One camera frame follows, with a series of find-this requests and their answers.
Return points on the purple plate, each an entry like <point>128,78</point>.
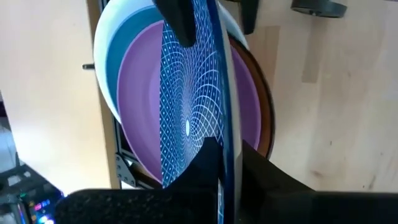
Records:
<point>140,93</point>

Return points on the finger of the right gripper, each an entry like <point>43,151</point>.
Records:
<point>249,15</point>
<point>177,21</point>

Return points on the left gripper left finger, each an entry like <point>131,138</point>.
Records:
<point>155,208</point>

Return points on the blue plate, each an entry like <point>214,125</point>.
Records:
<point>115,62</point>

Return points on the black device with lights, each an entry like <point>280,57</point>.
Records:
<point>31,193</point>

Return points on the light wooden desk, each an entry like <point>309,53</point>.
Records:
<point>46,77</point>

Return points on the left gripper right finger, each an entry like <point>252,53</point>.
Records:
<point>295,208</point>

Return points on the white plate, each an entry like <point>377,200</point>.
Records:
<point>101,46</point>
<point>189,93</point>

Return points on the black plate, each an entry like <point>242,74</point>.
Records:
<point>267,102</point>

